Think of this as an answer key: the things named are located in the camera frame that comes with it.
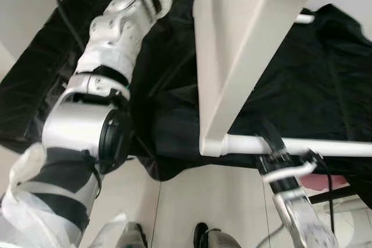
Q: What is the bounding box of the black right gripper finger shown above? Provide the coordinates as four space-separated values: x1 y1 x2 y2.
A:
260 119 285 156

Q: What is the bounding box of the grey robot left foot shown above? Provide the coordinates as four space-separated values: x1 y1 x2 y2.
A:
116 222 149 248

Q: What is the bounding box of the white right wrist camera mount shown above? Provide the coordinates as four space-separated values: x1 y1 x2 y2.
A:
259 152 317 185

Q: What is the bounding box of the grey robot right foot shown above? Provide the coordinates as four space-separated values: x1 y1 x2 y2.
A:
194 222 242 248

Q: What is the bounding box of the grey robot foot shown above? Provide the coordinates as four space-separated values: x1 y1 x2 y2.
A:
194 222 242 248
116 222 149 248

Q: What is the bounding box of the white plastic table top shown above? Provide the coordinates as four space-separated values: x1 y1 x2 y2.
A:
192 0 317 157

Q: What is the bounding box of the white plastic table leg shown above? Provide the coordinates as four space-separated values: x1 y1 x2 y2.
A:
224 134 372 157
294 13 316 25

